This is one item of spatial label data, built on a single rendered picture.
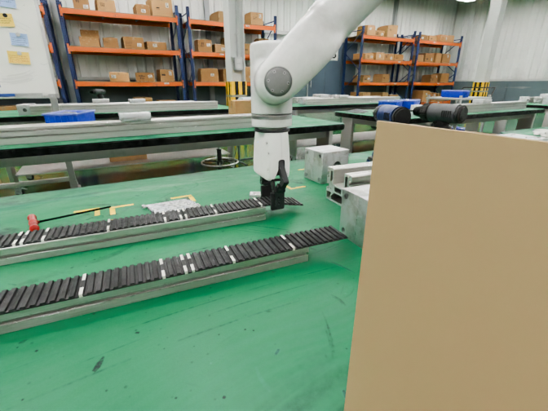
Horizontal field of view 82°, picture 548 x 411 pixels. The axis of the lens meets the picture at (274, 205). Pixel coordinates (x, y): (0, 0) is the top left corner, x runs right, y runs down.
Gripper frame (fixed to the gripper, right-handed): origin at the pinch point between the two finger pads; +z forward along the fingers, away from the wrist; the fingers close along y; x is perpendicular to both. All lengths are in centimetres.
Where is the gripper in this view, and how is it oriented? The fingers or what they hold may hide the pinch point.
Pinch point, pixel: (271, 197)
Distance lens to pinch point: 71.7
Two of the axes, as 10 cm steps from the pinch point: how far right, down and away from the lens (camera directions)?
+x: 9.2, -1.5, 3.7
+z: 0.0, 9.3, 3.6
